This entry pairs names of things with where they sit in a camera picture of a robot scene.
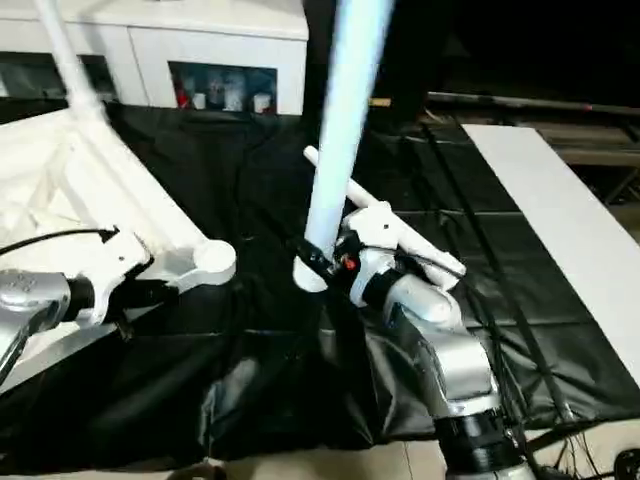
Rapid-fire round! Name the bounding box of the white plastic table leg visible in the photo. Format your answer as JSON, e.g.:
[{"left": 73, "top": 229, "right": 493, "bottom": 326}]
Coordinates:
[
  {"left": 293, "top": 0, "right": 396, "bottom": 293},
  {"left": 35, "top": 0, "right": 113, "bottom": 123},
  {"left": 303, "top": 145, "right": 467, "bottom": 293}
]

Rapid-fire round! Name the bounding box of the black mat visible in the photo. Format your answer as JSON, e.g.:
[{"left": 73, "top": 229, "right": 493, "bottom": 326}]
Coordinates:
[{"left": 0, "top": 100, "right": 640, "bottom": 471}]

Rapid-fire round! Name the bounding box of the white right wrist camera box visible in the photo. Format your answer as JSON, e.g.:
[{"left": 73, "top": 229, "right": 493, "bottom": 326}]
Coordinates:
[{"left": 340, "top": 203, "right": 403, "bottom": 311}]

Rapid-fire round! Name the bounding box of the white plastic table top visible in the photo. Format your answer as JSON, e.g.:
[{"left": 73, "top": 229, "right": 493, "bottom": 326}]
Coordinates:
[{"left": 0, "top": 105, "right": 239, "bottom": 386}]

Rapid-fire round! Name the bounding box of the black cabinet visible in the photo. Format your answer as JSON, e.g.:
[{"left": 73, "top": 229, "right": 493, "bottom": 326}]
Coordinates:
[{"left": 300, "top": 0, "right": 640, "bottom": 111}]

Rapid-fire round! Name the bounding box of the black metal table frame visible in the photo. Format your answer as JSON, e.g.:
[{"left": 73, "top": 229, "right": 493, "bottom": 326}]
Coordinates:
[{"left": 530, "top": 415, "right": 640, "bottom": 453}]

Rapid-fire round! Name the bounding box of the white sideboard with glass doors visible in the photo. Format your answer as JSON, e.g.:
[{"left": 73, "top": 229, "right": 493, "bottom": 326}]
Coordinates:
[{"left": 0, "top": 0, "right": 309, "bottom": 116}]

